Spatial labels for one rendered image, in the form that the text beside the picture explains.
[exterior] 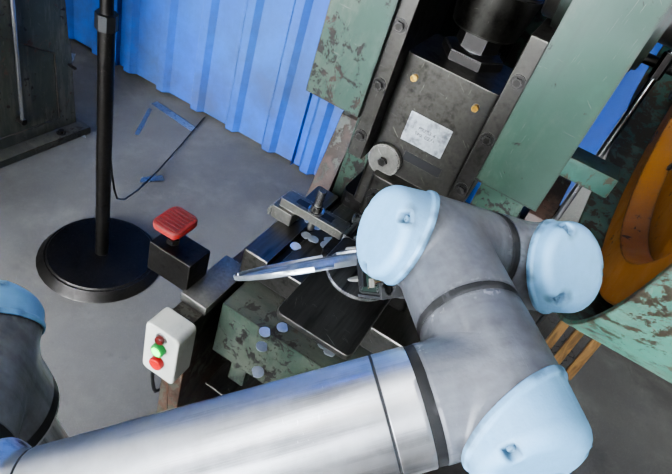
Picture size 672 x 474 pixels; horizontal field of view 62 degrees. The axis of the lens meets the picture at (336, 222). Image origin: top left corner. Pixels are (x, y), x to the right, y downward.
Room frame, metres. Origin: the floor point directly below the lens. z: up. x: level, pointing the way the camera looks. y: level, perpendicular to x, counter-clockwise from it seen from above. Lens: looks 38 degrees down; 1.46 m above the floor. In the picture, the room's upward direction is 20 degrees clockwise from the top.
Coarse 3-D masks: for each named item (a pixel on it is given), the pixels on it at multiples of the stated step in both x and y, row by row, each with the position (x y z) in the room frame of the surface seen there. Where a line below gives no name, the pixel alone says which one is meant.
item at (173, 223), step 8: (176, 208) 0.77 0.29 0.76; (160, 216) 0.73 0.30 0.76; (168, 216) 0.74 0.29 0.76; (176, 216) 0.75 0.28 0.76; (184, 216) 0.75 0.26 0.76; (192, 216) 0.76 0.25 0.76; (160, 224) 0.71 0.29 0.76; (168, 224) 0.72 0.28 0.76; (176, 224) 0.73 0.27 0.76; (184, 224) 0.73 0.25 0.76; (192, 224) 0.74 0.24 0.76; (160, 232) 0.71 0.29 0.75; (168, 232) 0.70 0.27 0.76; (176, 232) 0.71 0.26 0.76; (184, 232) 0.72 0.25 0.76
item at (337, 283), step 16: (352, 240) 0.83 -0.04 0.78; (320, 272) 0.72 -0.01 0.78; (336, 272) 0.73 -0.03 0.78; (352, 272) 0.74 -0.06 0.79; (304, 288) 0.67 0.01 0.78; (320, 288) 0.68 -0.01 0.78; (336, 288) 0.69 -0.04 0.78; (352, 288) 0.70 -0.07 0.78; (288, 304) 0.62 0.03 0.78; (304, 304) 0.63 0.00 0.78; (320, 304) 0.65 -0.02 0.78; (336, 304) 0.66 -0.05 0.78; (352, 304) 0.67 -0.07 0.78; (368, 304) 0.68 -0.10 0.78; (384, 304) 0.70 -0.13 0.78; (288, 320) 0.59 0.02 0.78; (304, 320) 0.60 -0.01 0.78; (320, 320) 0.61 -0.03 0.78; (336, 320) 0.62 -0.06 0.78; (352, 320) 0.64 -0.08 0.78; (368, 320) 0.65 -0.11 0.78; (320, 336) 0.58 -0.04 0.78; (336, 336) 0.59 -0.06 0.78; (352, 336) 0.60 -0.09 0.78; (336, 352) 0.57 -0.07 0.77; (352, 352) 0.57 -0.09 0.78
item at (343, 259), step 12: (348, 252) 0.76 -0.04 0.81; (276, 264) 0.70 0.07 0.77; (288, 264) 0.72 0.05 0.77; (300, 264) 0.60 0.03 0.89; (312, 264) 0.59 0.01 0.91; (324, 264) 0.59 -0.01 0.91; (336, 264) 0.54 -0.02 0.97; (348, 264) 0.54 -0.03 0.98; (240, 276) 0.55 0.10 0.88; (252, 276) 0.53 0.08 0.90; (264, 276) 0.53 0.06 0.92; (276, 276) 0.52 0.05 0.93
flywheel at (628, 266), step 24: (648, 144) 1.03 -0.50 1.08; (648, 168) 0.93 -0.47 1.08; (624, 192) 0.93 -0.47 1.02; (648, 192) 0.88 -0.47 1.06; (624, 216) 0.82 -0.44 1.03; (648, 216) 0.82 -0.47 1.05; (624, 240) 0.75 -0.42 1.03; (648, 240) 0.75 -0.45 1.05; (624, 264) 0.65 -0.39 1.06; (648, 264) 0.57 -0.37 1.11; (600, 288) 0.66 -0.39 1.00; (624, 288) 0.58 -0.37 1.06
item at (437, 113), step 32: (416, 64) 0.80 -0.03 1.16; (448, 64) 0.81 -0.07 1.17; (480, 64) 0.82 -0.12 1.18; (416, 96) 0.80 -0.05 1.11; (448, 96) 0.78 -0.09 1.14; (480, 96) 0.77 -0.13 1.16; (384, 128) 0.80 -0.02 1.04; (416, 128) 0.79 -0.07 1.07; (448, 128) 0.78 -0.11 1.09; (480, 128) 0.77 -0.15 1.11; (384, 160) 0.78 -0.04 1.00; (416, 160) 0.79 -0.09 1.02; (448, 160) 0.77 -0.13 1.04; (448, 192) 0.77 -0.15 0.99
